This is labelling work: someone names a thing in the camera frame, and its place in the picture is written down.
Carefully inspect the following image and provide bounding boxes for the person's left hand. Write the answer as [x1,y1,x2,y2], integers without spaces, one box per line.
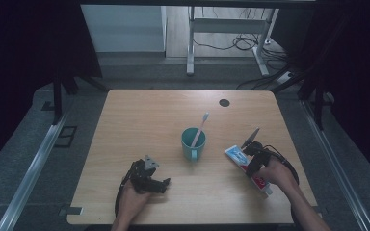
[117,179,154,223]

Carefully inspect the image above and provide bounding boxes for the white panel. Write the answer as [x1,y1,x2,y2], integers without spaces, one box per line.
[80,4,168,53]

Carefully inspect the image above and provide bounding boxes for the teal cup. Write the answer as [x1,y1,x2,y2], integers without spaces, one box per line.
[180,127,207,163]

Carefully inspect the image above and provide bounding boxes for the black stand leg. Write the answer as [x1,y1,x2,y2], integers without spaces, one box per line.
[51,72,111,127]

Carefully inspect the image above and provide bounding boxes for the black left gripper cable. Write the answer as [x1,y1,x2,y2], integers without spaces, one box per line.
[114,167,135,218]

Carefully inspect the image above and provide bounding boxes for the dark curtain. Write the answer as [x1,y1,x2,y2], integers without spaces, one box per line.
[271,0,370,189]
[0,0,104,176]

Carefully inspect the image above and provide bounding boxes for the black floor bracket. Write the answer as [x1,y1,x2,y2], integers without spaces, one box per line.
[53,125,78,149]

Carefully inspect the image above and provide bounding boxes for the white and pink toothbrush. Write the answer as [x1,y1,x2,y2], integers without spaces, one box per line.
[190,112,210,149]

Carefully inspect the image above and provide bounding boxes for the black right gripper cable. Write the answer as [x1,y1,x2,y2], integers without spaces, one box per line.
[262,144,301,187]

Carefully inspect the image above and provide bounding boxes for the person's right hand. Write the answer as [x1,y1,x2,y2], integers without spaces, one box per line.
[253,156,299,194]

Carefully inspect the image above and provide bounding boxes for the black floor cables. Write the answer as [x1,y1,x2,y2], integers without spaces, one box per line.
[192,32,292,91]

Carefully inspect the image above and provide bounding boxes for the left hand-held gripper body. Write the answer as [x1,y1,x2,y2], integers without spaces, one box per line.
[128,155,166,194]

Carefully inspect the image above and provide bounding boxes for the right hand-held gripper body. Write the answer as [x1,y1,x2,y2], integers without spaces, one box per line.
[240,127,273,169]

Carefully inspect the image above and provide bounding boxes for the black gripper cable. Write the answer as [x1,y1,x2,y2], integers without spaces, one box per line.
[262,144,301,187]
[114,167,135,218]

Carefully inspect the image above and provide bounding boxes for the blue and red toothpaste tube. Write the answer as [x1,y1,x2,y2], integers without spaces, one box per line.
[224,144,274,196]

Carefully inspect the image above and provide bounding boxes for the white desk frame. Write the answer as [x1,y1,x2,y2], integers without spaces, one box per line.
[186,5,281,77]

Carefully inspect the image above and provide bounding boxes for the white power strip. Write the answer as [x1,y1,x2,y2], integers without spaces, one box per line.
[276,70,295,86]

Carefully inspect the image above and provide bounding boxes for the metal floor rail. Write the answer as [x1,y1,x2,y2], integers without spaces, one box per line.
[0,109,72,231]
[300,99,370,231]

